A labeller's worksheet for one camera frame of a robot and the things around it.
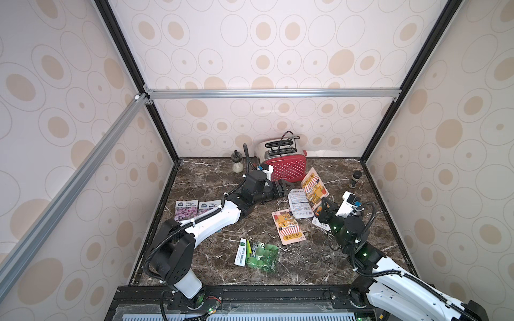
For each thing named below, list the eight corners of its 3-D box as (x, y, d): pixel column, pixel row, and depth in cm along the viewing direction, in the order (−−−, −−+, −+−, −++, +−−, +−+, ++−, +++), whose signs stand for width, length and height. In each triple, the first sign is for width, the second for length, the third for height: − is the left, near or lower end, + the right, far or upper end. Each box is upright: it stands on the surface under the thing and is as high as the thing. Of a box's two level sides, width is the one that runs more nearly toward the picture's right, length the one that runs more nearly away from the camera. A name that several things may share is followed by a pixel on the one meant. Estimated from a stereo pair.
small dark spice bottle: (347, 187, 110) (353, 176, 102) (351, 176, 114) (357, 165, 107) (353, 189, 108) (360, 179, 101) (357, 179, 113) (364, 168, 106)
